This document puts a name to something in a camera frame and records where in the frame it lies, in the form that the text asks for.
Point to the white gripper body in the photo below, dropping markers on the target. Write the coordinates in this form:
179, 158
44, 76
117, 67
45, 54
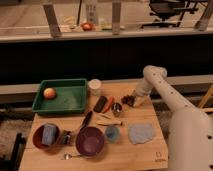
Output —
139, 100

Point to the dark red grape bunch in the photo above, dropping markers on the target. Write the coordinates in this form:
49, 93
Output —
129, 100

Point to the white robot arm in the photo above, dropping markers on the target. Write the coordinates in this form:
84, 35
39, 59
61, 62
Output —
190, 140

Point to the small metal cup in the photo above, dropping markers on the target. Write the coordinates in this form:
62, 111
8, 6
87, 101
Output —
116, 109

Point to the blue plastic cup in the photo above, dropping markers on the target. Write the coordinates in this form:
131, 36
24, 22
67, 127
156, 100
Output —
112, 133

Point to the orange carrot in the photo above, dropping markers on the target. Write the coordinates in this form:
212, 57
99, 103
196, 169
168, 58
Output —
108, 104

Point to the blue cloth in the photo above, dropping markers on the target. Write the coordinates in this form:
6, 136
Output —
140, 133

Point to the black rectangular block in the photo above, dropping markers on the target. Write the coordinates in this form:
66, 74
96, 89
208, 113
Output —
100, 104

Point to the yellow banana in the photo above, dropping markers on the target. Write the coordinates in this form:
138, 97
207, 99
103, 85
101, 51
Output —
104, 119

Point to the white lidded jar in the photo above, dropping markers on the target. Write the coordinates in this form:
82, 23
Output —
95, 86

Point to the purple bowl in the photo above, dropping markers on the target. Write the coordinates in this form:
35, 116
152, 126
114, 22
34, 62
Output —
90, 141

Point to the green plastic tray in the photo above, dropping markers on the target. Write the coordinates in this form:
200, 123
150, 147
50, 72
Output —
71, 97

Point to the black binder clip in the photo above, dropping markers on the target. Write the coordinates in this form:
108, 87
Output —
66, 137

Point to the orange peach fruit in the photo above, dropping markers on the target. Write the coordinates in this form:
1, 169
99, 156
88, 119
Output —
49, 93

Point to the orange fruit on shelf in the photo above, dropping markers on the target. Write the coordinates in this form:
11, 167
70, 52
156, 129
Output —
87, 26

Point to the metal fork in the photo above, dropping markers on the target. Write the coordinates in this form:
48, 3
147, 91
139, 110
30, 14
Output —
68, 156

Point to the black office chair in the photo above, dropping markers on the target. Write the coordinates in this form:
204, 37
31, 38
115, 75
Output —
165, 9

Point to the blue sponge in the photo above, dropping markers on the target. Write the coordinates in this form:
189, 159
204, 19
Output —
48, 136

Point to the red bowl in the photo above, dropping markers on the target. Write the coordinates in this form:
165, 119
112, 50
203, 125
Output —
37, 138

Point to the black handled knife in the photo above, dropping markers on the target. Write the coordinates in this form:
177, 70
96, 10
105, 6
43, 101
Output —
86, 120

